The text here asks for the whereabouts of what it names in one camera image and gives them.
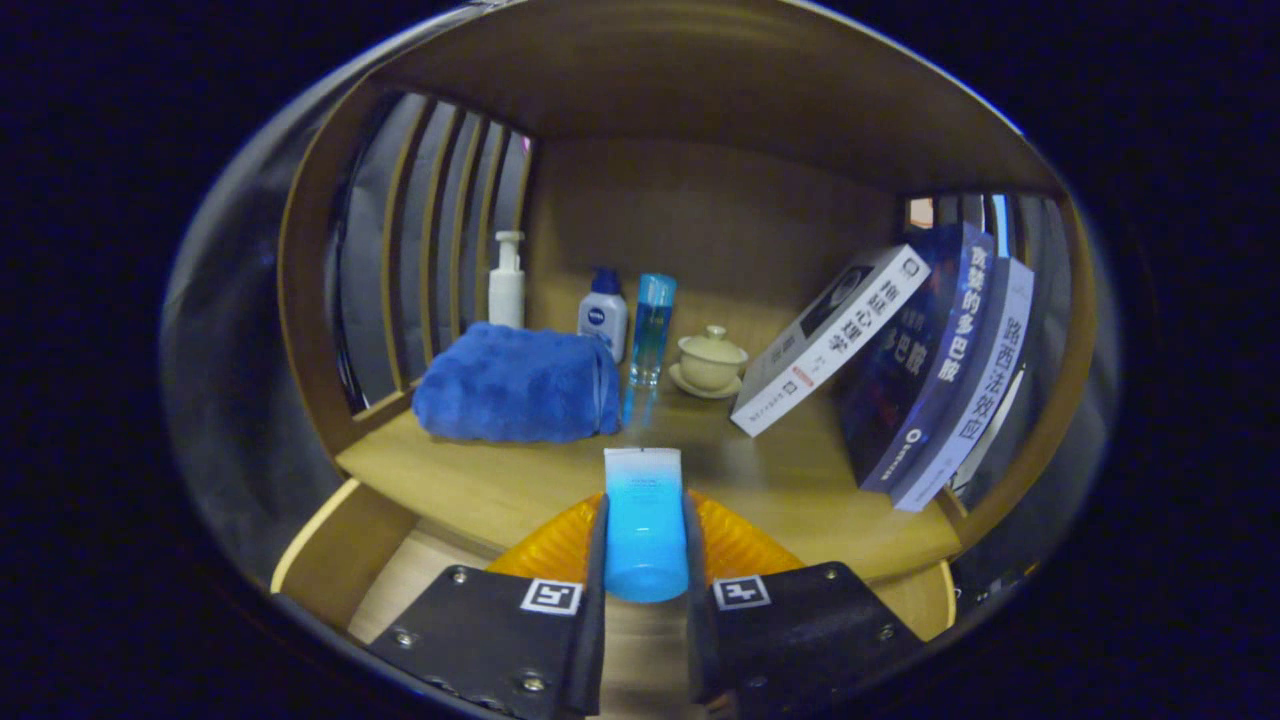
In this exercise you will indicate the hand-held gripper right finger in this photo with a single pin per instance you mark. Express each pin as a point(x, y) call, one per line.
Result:
point(697, 640)

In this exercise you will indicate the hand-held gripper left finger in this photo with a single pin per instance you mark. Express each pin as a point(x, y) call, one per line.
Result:
point(596, 640)

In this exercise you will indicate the blue tube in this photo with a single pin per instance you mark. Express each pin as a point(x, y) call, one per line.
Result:
point(645, 520)

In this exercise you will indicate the wooden drawer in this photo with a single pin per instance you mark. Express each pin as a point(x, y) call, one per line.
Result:
point(340, 550)

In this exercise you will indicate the wooden countertop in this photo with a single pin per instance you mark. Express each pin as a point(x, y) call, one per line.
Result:
point(520, 480)

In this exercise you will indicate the wooden cabinet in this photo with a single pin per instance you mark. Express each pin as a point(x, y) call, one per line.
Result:
point(700, 210)

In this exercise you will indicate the blue rolled towel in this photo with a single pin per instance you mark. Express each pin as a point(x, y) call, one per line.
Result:
point(510, 385)

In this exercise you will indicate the beige lidded teacup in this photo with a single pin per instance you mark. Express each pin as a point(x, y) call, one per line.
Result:
point(710, 365)

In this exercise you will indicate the clear blue bottle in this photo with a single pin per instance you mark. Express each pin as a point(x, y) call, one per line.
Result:
point(652, 330)

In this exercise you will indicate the white bottle with blue cap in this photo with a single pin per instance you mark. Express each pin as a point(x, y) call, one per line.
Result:
point(603, 320)

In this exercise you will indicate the white book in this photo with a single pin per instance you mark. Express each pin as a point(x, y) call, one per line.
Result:
point(830, 345)

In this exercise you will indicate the dark blue book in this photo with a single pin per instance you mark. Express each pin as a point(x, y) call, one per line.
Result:
point(930, 380)

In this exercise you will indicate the white pump bottle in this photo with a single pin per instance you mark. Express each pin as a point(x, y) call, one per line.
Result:
point(506, 295)

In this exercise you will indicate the light purple book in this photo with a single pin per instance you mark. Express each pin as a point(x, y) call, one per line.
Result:
point(985, 390)

